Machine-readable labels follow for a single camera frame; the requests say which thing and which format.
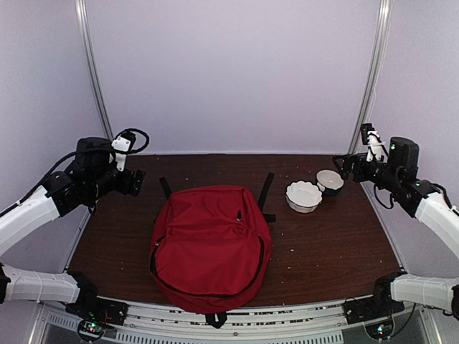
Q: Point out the white scalloped bowl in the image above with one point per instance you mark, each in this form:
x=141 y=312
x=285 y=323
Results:
x=303 y=196

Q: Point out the aluminium front rail frame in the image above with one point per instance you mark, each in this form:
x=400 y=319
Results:
x=320 y=322

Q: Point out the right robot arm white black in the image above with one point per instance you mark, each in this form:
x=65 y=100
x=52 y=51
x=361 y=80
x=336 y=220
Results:
x=395 y=170

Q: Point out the red backpack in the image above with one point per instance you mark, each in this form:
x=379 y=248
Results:
x=211 y=247

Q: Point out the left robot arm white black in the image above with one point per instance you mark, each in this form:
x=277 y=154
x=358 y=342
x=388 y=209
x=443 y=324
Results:
x=97 y=167

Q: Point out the dark blue dotted bowl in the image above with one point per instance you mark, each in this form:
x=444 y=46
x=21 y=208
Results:
x=329 y=182

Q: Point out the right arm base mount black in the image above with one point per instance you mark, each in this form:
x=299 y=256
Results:
x=369 y=308

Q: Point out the left aluminium corner post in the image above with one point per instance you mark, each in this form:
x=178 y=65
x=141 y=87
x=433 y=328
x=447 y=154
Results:
x=83 y=23

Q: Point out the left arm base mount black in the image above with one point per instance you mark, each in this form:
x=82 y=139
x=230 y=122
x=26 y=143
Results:
x=89 y=306

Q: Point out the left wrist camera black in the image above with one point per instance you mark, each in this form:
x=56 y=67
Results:
x=123 y=146

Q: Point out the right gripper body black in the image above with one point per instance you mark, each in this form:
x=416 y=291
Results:
x=361 y=175

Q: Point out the right aluminium corner post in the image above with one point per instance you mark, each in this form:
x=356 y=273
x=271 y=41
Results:
x=375 y=68

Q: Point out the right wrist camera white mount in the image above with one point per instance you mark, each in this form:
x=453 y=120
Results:
x=376 y=150

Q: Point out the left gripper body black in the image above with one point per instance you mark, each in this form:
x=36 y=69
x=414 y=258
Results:
x=123 y=186

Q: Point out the aluminium corner post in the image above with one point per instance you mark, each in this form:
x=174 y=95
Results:
x=375 y=68
x=83 y=23

